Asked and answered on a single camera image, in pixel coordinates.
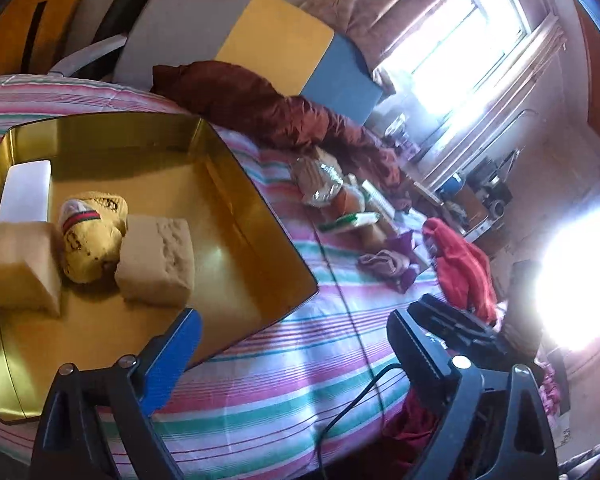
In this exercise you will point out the dark red cloth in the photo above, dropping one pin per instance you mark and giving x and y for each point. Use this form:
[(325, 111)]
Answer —
[(415, 430)]

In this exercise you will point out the round speaker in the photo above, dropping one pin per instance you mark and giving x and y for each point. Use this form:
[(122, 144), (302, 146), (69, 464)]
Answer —
[(497, 205)]

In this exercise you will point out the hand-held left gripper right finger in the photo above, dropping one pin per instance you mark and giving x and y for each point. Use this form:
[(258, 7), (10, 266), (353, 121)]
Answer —
[(420, 345)]

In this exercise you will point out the purple cloth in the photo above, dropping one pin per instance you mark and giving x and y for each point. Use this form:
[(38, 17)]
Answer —
[(385, 262)]

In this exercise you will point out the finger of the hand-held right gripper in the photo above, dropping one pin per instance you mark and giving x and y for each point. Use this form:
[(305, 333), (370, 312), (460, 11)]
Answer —
[(460, 325)]

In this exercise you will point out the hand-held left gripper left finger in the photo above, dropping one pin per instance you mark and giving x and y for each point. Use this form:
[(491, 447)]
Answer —
[(175, 355)]

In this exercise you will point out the long white packet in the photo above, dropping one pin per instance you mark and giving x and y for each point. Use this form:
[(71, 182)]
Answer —
[(377, 200)]

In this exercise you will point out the plain white box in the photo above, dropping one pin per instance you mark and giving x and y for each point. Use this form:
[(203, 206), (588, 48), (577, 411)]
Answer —
[(25, 190)]

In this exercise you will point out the orange wooden wardrobe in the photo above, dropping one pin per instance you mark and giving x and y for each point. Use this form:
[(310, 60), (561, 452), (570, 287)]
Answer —
[(5, 45)]

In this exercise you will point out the gold metal tin box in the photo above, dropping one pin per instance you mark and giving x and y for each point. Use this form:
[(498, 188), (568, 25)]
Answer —
[(220, 210)]

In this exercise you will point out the pink curtain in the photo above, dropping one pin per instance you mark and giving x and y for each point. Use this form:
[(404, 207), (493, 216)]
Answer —
[(380, 5)]

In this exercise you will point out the blue round container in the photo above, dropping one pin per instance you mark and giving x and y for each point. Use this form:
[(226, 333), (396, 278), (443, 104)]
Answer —
[(452, 183)]

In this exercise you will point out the maroon puffer jacket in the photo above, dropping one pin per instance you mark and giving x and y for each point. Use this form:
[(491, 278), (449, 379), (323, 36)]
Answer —
[(260, 105)]

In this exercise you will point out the grey yellow blue chair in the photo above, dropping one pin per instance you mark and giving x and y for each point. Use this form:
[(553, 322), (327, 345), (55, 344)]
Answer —
[(280, 30)]

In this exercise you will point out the tan sponge block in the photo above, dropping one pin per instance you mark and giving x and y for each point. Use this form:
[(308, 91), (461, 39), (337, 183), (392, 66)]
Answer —
[(15, 265), (155, 260)]

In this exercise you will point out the green and white packet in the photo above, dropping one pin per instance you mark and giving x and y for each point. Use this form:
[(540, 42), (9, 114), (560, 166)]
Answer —
[(352, 220)]

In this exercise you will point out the window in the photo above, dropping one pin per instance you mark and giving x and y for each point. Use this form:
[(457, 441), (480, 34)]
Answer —
[(460, 50)]

